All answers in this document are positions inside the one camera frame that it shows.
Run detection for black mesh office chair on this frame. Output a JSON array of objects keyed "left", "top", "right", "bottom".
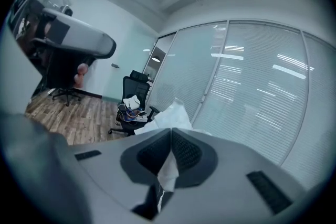
[{"left": 108, "top": 70, "right": 160, "bottom": 137}]

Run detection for frosted glass door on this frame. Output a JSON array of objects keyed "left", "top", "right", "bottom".
[{"left": 101, "top": 20, "right": 159, "bottom": 102}]

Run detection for glass partition with blinds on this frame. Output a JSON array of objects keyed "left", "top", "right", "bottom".
[{"left": 151, "top": 19, "right": 336, "bottom": 192}]

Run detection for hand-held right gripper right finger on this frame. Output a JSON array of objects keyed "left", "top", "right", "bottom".
[{"left": 171, "top": 127, "right": 218, "bottom": 190}]

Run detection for white cloth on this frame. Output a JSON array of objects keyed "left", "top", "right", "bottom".
[{"left": 123, "top": 95, "right": 140, "bottom": 109}]

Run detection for black rectangular mat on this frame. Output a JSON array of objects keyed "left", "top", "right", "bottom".
[{"left": 51, "top": 19, "right": 71, "bottom": 44}]

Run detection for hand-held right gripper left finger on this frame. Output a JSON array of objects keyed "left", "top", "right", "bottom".
[{"left": 120, "top": 127, "right": 173, "bottom": 187}]

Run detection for pink balloons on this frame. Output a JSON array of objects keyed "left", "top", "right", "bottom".
[{"left": 73, "top": 62, "right": 89, "bottom": 89}]

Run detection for bundle of cables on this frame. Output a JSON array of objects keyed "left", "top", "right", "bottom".
[{"left": 117, "top": 103, "right": 140, "bottom": 124}]

